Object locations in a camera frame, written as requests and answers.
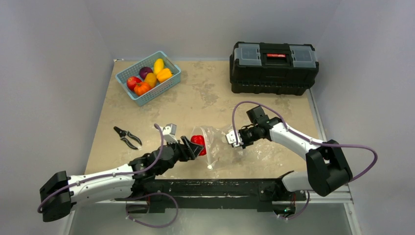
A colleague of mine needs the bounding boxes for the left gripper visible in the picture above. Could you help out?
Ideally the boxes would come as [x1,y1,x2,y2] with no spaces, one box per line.
[157,135,202,175]

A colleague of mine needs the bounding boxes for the red fake tomato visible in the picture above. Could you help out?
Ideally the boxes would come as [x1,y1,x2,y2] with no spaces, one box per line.
[190,135,207,156]

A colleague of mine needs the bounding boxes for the polka dot zip top bag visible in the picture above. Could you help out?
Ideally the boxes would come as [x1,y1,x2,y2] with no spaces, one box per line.
[191,125,244,170]

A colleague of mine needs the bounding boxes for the orange fake fruit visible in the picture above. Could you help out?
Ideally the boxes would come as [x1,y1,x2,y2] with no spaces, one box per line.
[156,68,173,83]

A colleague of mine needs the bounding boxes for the orange yellow fake mango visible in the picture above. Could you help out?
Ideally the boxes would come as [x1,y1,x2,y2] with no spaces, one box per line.
[144,73,158,89]

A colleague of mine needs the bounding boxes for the red fake apple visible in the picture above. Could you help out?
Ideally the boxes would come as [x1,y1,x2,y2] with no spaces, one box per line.
[126,76,142,91]

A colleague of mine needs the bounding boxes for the purple fake cabbage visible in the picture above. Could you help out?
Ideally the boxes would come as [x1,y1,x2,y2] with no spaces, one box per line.
[138,67,153,79]

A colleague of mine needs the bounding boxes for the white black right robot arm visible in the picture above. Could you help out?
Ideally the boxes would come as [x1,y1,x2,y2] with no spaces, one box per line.
[226,106,353,199]

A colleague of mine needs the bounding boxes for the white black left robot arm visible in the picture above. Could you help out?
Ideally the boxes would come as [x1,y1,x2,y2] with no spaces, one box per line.
[38,136,206,222]

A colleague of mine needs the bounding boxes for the black plastic toolbox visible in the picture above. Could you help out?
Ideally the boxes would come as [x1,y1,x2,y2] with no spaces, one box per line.
[230,42,319,96]

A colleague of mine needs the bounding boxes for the light blue perforated basket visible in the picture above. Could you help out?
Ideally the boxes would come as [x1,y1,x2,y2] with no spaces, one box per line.
[115,51,181,106]

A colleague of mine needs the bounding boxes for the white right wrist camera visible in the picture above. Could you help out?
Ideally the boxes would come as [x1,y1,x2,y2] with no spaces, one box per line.
[225,129,243,148]

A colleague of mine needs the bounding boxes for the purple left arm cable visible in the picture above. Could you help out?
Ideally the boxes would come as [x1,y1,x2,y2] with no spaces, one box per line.
[37,123,165,214]

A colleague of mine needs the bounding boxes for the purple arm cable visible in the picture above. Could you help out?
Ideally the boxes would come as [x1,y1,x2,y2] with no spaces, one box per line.
[231,101,379,183]
[37,123,165,214]

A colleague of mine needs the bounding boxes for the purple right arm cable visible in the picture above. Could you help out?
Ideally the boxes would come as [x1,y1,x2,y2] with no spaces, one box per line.
[231,101,379,183]

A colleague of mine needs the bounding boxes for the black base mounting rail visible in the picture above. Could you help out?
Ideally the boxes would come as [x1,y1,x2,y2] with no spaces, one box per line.
[123,178,308,215]

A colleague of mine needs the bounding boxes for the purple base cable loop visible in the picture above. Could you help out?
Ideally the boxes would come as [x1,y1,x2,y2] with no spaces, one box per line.
[125,192,179,229]

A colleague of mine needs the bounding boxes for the black handled pliers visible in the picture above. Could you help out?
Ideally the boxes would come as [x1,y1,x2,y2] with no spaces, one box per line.
[113,126,142,150]

